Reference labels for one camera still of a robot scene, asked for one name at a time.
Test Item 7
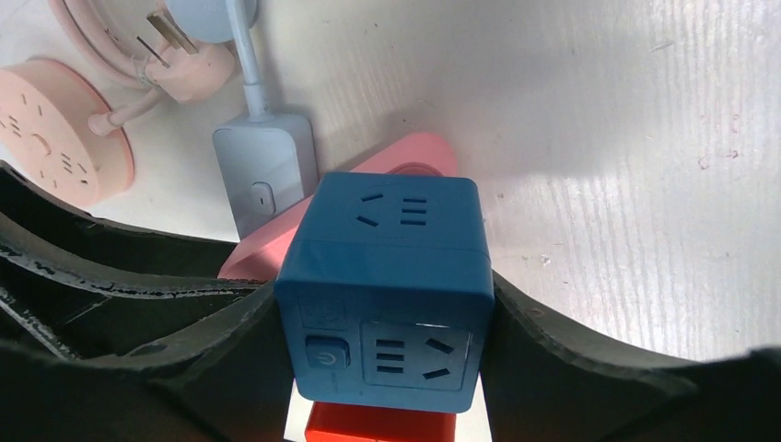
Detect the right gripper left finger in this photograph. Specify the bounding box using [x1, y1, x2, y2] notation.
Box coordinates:
[1, 164, 293, 441]

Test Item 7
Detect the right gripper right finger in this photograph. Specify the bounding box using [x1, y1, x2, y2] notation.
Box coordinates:
[481, 275, 780, 441]

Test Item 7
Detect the pink power strip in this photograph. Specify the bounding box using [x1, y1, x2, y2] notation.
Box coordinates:
[218, 133, 459, 283]

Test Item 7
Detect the light blue cable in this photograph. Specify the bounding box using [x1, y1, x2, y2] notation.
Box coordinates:
[164, 0, 273, 120]

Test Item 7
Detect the blue cube socket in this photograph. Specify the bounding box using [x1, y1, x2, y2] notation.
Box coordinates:
[274, 172, 495, 413]

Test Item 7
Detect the round pink socket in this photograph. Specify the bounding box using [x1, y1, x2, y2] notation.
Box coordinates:
[1, 59, 134, 207]

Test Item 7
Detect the light blue power strip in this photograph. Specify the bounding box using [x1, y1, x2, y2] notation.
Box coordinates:
[213, 113, 320, 238]

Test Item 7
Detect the pink coiled cable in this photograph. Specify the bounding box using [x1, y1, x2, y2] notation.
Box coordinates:
[47, 0, 238, 136]

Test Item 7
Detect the red cube socket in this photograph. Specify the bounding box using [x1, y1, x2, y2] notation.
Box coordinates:
[305, 402, 457, 442]

